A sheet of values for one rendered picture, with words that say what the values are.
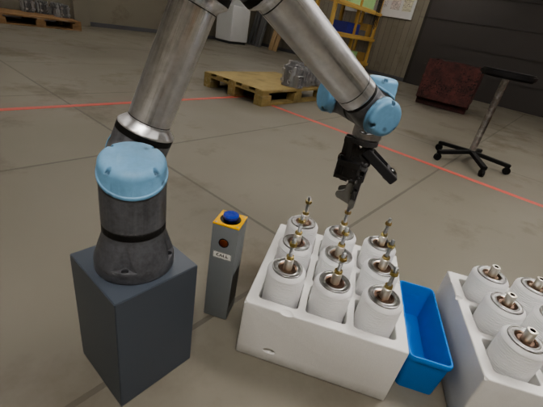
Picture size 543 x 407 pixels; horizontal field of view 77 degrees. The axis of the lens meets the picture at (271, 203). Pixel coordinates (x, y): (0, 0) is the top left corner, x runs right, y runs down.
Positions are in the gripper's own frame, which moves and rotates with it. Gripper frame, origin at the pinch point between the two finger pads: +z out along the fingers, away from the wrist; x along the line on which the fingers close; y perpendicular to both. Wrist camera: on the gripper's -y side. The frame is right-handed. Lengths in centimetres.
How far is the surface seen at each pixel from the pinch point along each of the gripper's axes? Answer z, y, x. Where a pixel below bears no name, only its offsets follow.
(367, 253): 11.8, -8.4, 2.3
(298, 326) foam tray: 19.0, 2.3, 31.7
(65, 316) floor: 35, 60, 46
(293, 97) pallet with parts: 28, 103, -280
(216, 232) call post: 5.9, 28.8, 26.4
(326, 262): 10.1, 1.2, 15.9
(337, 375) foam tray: 30.9, -10.1, 30.2
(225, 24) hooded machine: -9, 471, -803
